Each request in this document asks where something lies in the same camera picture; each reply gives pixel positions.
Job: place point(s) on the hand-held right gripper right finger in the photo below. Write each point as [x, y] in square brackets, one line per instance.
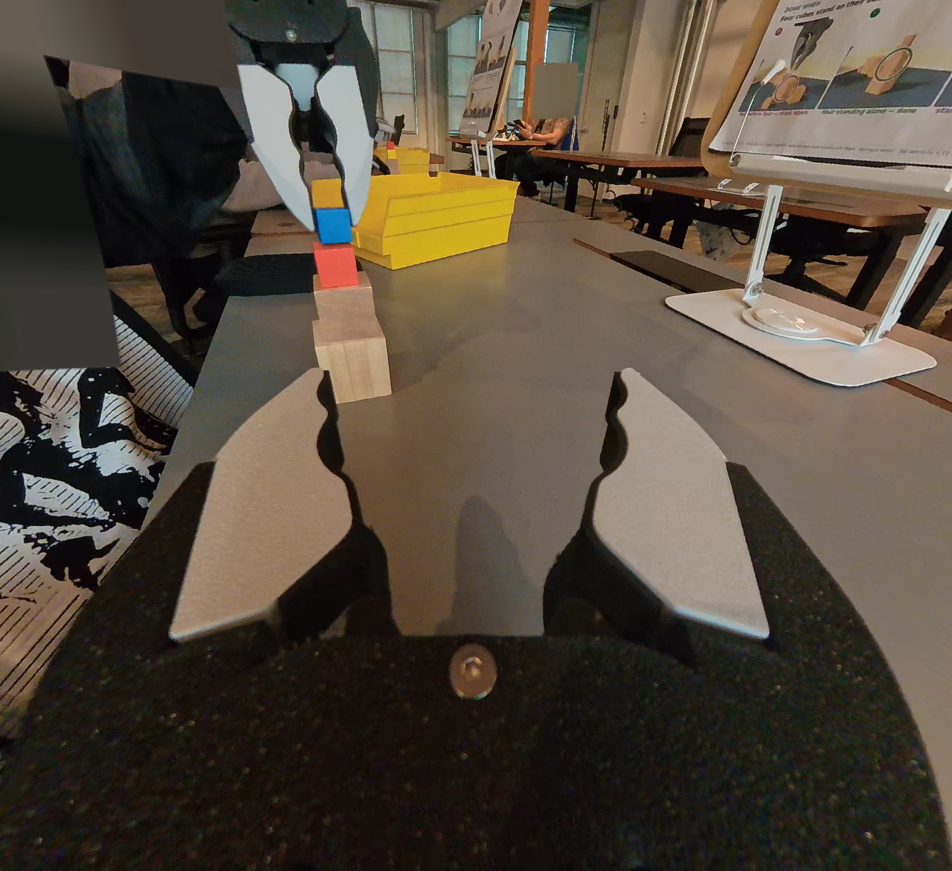
[677, 529]

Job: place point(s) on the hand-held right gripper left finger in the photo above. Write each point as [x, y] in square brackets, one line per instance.
[261, 529]

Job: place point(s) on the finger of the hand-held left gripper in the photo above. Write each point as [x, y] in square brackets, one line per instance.
[275, 142]
[350, 135]

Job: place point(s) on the tiny blue cube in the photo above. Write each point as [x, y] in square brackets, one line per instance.
[333, 225]

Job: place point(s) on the small red cube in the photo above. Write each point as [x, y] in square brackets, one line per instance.
[336, 267]

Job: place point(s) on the medium wooden cube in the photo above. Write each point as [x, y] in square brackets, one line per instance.
[345, 303]

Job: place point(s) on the large wooden cube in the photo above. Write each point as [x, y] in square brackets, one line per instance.
[351, 365]

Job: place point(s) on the person's left forearm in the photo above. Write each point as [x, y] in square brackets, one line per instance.
[164, 157]

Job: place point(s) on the yellow plastic bin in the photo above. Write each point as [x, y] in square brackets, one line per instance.
[432, 217]

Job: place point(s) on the standing instruction board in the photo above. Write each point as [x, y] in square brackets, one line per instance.
[499, 38]

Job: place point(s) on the long wooden office table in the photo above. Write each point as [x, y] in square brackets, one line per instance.
[803, 202]

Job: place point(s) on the white instruction sheet stand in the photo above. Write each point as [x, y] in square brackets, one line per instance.
[729, 142]

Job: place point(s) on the printed instruction sheet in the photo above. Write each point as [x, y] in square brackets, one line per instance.
[848, 38]

